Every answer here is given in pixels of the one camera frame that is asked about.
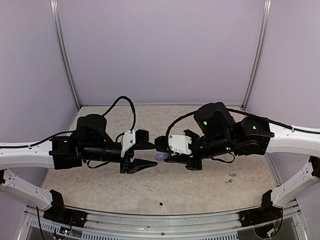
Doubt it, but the purple round charging case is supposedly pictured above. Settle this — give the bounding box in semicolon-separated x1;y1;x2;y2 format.
154;152;172;162

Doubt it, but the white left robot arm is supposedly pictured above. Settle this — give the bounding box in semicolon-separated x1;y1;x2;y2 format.
0;114;157;223

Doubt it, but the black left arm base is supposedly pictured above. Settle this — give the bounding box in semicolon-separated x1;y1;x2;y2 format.
43;189;88;228

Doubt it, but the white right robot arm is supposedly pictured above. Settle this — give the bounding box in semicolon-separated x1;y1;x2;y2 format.
154;102;320;222

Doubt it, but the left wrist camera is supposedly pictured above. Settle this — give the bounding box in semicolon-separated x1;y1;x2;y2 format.
120;130;136;158

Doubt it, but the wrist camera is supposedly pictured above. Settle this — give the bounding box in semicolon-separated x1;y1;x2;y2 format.
120;130;136;158
168;135;192;155

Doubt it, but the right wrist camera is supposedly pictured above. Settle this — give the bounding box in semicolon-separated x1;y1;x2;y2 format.
168;135;192;155

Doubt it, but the silver front aluminium rail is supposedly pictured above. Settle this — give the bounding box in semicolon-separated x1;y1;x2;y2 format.
23;198;305;240

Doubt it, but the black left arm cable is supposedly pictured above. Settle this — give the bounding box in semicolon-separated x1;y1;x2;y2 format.
0;95;137;151

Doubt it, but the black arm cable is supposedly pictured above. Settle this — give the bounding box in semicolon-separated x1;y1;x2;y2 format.
0;95;137;151
164;106;320;151

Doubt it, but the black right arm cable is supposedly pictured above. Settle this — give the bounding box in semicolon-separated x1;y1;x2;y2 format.
164;106;320;151

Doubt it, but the right silver frame post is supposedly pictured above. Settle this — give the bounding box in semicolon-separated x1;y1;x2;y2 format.
241;0;272;111

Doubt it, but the silver frame post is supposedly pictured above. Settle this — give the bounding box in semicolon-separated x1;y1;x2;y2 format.
241;0;272;111
49;0;82;111

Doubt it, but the left silver frame post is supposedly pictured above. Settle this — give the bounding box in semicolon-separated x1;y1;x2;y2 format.
49;0;82;111

